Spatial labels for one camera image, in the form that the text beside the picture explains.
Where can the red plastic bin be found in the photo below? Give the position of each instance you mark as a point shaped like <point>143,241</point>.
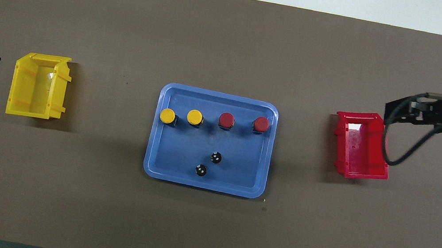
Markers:
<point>360,152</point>

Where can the red push button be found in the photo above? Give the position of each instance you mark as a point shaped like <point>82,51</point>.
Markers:
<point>261,124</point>
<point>226,119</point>

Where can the yellow push button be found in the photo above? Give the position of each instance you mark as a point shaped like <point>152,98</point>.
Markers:
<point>167,115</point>
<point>194,117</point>

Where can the yellow plastic bin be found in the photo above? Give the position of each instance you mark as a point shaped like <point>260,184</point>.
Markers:
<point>40,89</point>

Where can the brown paper table mat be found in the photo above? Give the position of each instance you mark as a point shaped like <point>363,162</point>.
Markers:
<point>234,45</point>

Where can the blue plastic tray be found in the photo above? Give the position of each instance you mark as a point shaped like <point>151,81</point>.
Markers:
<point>237,162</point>

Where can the small black button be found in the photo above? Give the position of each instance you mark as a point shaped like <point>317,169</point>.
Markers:
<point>215,157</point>
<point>201,170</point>

